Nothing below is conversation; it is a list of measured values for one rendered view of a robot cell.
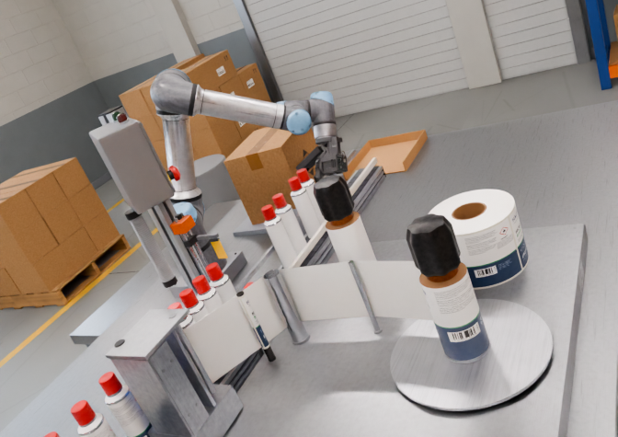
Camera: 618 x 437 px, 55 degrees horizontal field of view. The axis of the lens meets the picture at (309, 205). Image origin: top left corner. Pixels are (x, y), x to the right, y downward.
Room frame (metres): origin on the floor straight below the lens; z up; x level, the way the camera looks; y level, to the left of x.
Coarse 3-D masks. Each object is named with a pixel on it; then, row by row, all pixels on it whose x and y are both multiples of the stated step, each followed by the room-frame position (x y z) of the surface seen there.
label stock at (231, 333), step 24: (336, 264) 1.12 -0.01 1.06; (264, 288) 1.19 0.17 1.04; (288, 288) 1.20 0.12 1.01; (312, 288) 1.16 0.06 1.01; (336, 288) 1.13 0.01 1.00; (216, 312) 1.13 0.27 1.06; (240, 312) 1.16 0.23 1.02; (264, 312) 1.18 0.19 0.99; (312, 312) 1.18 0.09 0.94; (336, 312) 1.15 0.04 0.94; (360, 312) 1.12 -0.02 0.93; (192, 336) 1.10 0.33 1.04; (216, 336) 1.12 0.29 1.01; (240, 336) 1.14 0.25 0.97; (264, 336) 1.15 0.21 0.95; (216, 360) 1.11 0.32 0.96; (240, 360) 1.13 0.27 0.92
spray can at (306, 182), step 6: (300, 174) 1.72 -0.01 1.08; (306, 174) 1.72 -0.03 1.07; (300, 180) 1.73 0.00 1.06; (306, 180) 1.72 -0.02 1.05; (312, 180) 1.73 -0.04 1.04; (306, 186) 1.71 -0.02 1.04; (312, 186) 1.71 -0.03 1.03; (312, 192) 1.71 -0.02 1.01; (312, 198) 1.71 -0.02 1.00; (318, 210) 1.71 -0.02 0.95; (318, 216) 1.71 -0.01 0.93
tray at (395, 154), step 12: (408, 132) 2.31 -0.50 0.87; (420, 132) 2.28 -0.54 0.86; (372, 144) 2.41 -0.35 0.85; (384, 144) 2.38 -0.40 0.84; (396, 144) 2.33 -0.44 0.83; (408, 144) 2.27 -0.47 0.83; (420, 144) 2.19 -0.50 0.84; (360, 156) 2.32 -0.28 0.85; (372, 156) 2.30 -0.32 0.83; (384, 156) 2.25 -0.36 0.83; (396, 156) 2.20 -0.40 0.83; (408, 156) 2.08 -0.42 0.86; (348, 168) 2.21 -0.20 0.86; (384, 168) 2.12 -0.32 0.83; (396, 168) 2.08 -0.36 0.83
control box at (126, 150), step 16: (112, 128) 1.34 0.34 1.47; (128, 128) 1.30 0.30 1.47; (96, 144) 1.38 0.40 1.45; (112, 144) 1.28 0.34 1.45; (128, 144) 1.29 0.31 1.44; (144, 144) 1.30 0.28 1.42; (112, 160) 1.28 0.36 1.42; (128, 160) 1.29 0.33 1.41; (144, 160) 1.30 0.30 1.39; (112, 176) 1.40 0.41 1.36; (128, 176) 1.28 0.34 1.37; (144, 176) 1.29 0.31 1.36; (160, 176) 1.30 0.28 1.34; (128, 192) 1.27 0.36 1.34; (144, 192) 1.28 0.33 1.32; (160, 192) 1.30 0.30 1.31; (144, 208) 1.28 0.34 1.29
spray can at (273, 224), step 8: (264, 208) 1.55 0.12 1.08; (272, 208) 1.54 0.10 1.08; (264, 216) 1.54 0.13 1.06; (272, 216) 1.53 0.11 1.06; (264, 224) 1.54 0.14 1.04; (272, 224) 1.52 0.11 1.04; (280, 224) 1.53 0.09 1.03; (272, 232) 1.53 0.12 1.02; (280, 232) 1.53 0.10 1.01; (272, 240) 1.54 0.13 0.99; (280, 240) 1.52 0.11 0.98; (288, 240) 1.53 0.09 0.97; (280, 248) 1.53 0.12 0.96; (288, 248) 1.53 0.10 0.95; (280, 256) 1.53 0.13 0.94; (288, 256) 1.52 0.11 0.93; (296, 256) 1.54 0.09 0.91; (288, 264) 1.53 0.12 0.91
